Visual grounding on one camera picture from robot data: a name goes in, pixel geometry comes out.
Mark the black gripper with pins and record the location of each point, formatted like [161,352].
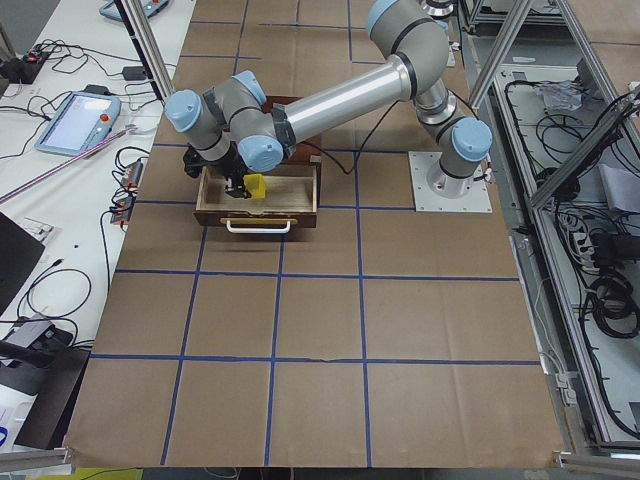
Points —
[231,168]

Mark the yellow block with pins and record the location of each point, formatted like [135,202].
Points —
[256,184]

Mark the white drawer handle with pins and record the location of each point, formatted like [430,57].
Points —
[257,229]

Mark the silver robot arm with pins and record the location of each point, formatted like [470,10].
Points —
[437,9]
[229,131]

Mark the dark wooden drawer cabinet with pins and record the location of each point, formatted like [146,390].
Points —
[295,151]

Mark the pink striped rod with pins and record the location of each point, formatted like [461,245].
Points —
[128,129]

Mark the black power adapter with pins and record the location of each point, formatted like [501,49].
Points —
[134,73]

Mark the black laptop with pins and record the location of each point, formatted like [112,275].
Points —
[19,255]

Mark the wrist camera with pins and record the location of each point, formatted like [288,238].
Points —
[193,162]

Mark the aluminium frame post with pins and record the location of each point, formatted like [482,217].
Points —
[145,45]

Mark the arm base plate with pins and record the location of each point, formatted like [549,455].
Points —
[451,62]
[436,192]

